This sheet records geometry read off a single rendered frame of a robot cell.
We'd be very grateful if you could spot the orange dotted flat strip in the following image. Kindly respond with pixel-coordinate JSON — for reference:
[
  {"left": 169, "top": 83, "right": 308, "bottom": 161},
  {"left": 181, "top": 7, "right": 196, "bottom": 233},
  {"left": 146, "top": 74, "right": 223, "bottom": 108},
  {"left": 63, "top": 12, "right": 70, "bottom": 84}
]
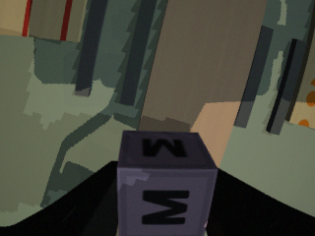
[{"left": 284, "top": 1, "right": 315, "bottom": 129}]

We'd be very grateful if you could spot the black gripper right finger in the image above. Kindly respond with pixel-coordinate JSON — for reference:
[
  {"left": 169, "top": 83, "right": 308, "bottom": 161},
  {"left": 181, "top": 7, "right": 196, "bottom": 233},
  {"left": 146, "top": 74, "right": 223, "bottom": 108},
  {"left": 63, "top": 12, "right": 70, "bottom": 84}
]
[{"left": 205, "top": 169, "right": 315, "bottom": 236}]

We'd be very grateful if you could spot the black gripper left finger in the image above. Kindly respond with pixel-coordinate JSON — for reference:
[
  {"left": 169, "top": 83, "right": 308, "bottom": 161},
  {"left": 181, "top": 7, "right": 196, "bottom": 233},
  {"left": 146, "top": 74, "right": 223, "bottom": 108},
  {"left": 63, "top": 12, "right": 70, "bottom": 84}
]
[{"left": 0, "top": 161, "right": 118, "bottom": 236}]

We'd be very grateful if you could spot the dark grey cube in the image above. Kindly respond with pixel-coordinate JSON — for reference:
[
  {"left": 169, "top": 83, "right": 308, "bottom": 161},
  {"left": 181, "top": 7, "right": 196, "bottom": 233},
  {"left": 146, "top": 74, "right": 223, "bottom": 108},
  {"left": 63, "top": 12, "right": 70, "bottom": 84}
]
[{"left": 117, "top": 130, "right": 218, "bottom": 236}]

